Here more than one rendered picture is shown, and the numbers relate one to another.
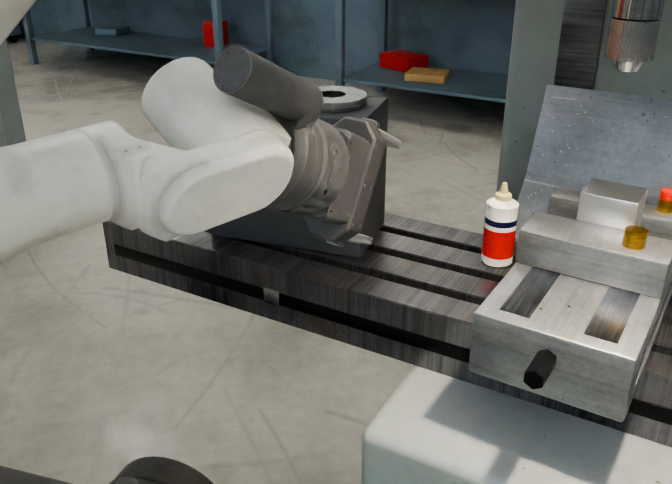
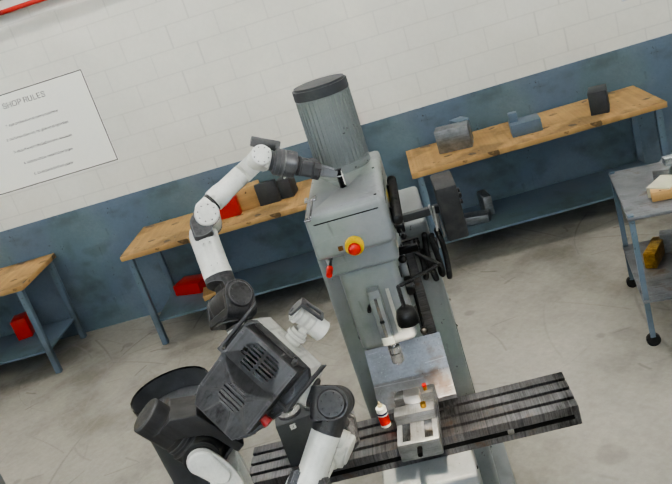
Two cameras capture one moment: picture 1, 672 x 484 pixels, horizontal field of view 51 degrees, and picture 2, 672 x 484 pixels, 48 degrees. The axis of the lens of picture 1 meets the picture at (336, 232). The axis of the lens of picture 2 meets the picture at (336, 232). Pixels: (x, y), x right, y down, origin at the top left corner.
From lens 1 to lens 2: 208 cm
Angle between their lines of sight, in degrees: 21
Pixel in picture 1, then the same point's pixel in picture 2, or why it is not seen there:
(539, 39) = (354, 337)
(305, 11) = (93, 277)
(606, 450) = (444, 463)
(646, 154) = (408, 361)
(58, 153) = not seen: hidden behind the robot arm
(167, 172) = (343, 453)
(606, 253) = (418, 412)
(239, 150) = (349, 441)
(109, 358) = not seen: outside the picture
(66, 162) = not seen: hidden behind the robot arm
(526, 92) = (358, 356)
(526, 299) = (406, 435)
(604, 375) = (434, 444)
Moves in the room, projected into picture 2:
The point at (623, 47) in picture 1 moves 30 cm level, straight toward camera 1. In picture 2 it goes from (396, 360) to (413, 404)
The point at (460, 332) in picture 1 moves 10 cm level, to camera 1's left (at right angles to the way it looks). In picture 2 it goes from (392, 453) to (369, 467)
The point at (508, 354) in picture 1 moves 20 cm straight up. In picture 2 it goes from (410, 452) to (395, 404)
